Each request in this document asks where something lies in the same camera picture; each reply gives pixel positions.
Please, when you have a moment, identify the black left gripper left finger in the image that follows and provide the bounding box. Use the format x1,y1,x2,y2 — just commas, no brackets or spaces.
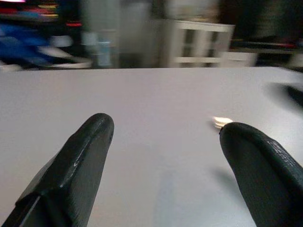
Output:
0,113,115,227

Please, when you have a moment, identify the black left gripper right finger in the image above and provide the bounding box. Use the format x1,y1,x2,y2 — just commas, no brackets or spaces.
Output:
219,122,303,227

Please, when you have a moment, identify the small white round object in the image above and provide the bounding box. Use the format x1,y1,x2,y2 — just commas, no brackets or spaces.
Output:
211,116,234,130

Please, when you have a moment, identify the black object at table edge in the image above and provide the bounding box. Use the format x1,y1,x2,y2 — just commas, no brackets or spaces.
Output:
283,85,303,107

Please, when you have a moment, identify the light blue bottle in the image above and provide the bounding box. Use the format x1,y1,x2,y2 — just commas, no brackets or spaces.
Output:
96,40,112,67

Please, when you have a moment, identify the blue fabric item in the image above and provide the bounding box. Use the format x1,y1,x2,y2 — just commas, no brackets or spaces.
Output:
0,23,52,67

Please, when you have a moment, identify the white shelf cabinet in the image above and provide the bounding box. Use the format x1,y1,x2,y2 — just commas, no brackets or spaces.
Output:
163,19,235,68

